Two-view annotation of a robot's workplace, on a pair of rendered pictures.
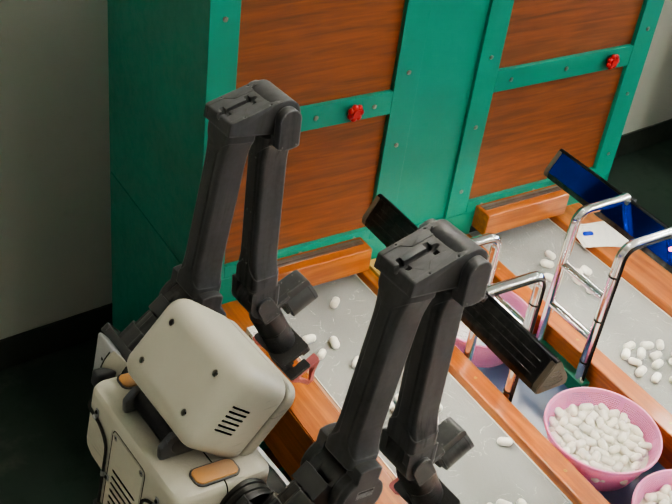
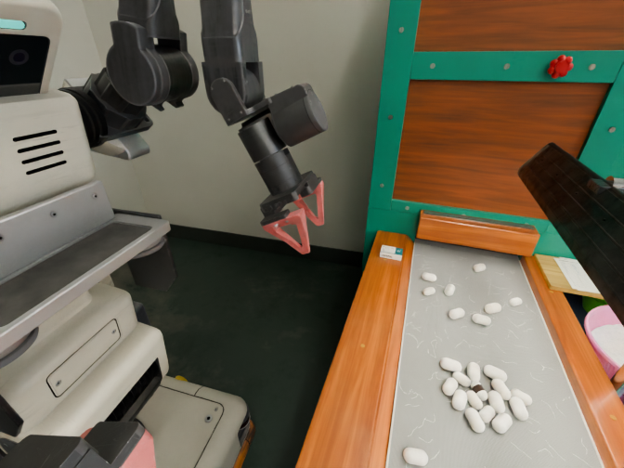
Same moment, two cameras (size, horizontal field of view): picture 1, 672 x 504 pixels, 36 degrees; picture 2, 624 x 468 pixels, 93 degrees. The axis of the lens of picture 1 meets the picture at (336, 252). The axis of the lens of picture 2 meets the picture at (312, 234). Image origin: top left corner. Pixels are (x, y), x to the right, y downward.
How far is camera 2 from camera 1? 1.72 m
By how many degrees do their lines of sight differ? 47
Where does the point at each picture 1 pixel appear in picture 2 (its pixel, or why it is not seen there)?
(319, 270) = (472, 232)
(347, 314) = (485, 280)
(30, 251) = (362, 211)
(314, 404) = (375, 317)
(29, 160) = (370, 161)
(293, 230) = (461, 192)
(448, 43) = not seen: outside the picture
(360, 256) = (523, 237)
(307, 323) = (441, 269)
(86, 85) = not seen: hidden behind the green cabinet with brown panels
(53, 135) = not seen: hidden behind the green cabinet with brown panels
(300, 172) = (479, 132)
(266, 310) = (223, 97)
